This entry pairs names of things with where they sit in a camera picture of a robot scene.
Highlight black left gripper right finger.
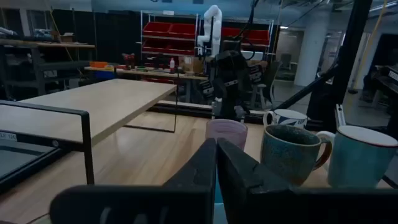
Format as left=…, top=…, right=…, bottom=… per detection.
left=216, top=138, right=292, bottom=224

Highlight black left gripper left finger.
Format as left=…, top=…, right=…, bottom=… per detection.
left=162, top=138, right=217, bottom=224

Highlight lilac mug white handle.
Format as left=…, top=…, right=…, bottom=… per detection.
left=205, top=118, right=249, bottom=152

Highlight dark green speckled mug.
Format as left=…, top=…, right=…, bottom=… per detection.
left=260, top=124, right=333, bottom=187

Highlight office chair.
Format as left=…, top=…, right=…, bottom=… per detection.
left=250, top=60, right=282, bottom=110

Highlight white mug blue pattern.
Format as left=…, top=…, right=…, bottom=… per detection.
left=263, top=108, right=308, bottom=130

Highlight metal rack red bins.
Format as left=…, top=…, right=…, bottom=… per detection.
left=140, top=10, right=200, bottom=63
left=221, top=19, right=275, bottom=62

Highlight white concrete column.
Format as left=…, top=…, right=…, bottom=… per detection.
left=294, top=12, right=331, bottom=87

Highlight red power drill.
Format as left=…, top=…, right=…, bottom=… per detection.
left=122, top=52, right=136, bottom=70

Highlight blue storage bin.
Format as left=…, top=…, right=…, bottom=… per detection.
left=95, top=70, right=116, bottom=80

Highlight cardboard box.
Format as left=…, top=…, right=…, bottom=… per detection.
left=59, top=32, right=75, bottom=44

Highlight dark shelving unit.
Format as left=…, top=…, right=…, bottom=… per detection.
left=0, top=39, right=96, bottom=100

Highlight turquoise mug white handle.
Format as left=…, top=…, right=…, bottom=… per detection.
left=315, top=124, right=398, bottom=189

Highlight black rig frame post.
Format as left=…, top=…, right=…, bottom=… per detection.
left=273, top=0, right=374, bottom=131

